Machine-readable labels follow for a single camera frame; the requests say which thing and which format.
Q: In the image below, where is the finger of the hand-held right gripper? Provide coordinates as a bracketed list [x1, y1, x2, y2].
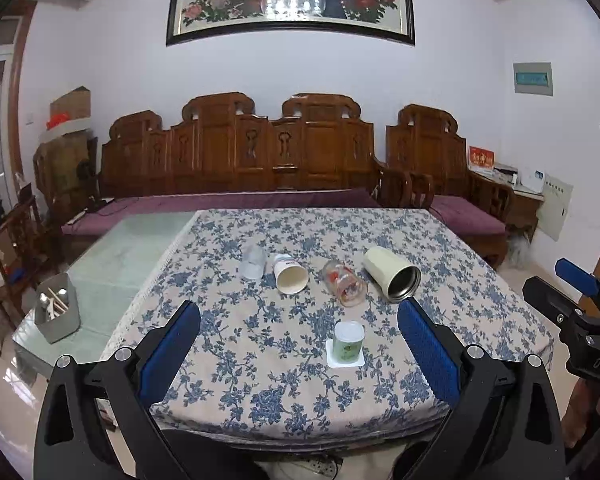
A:
[555, 258, 600, 318]
[522, 276, 590, 335]

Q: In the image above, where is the clear plastic cup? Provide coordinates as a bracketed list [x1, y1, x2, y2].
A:
[239, 245, 267, 281]

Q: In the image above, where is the long purple seat cushion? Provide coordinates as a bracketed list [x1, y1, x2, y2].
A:
[61, 188, 382, 239]

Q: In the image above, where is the green and white cup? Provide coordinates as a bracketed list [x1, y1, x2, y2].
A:
[333, 321, 365, 365]

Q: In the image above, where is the white square coaster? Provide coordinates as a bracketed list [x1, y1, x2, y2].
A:
[325, 338, 366, 367]

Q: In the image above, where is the wooden side chair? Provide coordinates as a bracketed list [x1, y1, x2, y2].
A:
[0, 195, 46, 356]

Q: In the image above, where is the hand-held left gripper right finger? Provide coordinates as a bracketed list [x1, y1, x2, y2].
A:
[397, 297, 566, 480]

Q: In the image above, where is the wooden side table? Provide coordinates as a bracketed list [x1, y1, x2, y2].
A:
[472, 170, 546, 241]

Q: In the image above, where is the blue floral tablecloth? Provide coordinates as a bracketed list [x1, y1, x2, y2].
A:
[100, 208, 556, 448]

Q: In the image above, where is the white paper cup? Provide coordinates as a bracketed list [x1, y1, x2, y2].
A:
[272, 253, 309, 295]

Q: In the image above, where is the long carved wooden sofa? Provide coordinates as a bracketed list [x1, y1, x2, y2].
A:
[97, 92, 413, 211]

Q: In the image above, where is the wall electrical panel box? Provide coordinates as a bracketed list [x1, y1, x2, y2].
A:
[513, 62, 554, 96]

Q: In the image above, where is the glass top coffee table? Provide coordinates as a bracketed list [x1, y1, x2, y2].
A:
[11, 211, 201, 391]

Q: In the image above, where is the white power strip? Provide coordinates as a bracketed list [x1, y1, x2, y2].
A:
[300, 455, 343, 478]

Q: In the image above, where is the white router box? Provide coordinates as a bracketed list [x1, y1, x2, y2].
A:
[520, 167, 546, 193]

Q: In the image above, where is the cream steel tumbler cup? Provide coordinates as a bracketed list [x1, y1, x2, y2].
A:
[363, 246, 423, 303]

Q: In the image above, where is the grey chopstick holder box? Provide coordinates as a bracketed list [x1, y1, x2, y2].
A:
[34, 273, 81, 345]

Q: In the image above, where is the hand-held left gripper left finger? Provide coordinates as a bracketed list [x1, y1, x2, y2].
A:
[34, 301, 201, 480]

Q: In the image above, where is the red gift box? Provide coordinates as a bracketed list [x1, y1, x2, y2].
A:
[468, 146, 496, 172]

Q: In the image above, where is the grey wall panel door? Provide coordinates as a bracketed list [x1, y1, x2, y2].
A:
[536, 174, 575, 242]

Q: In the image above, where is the cardboard box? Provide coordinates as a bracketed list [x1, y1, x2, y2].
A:
[49, 86, 92, 126]

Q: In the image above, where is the short purple seat cushion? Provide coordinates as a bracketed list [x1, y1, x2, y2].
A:
[429, 195, 509, 242]

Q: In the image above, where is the glass cup with red print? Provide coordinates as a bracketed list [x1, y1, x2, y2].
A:
[323, 260, 368, 308]

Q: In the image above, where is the carved wooden armchair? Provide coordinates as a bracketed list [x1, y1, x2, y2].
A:
[385, 104, 516, 267]

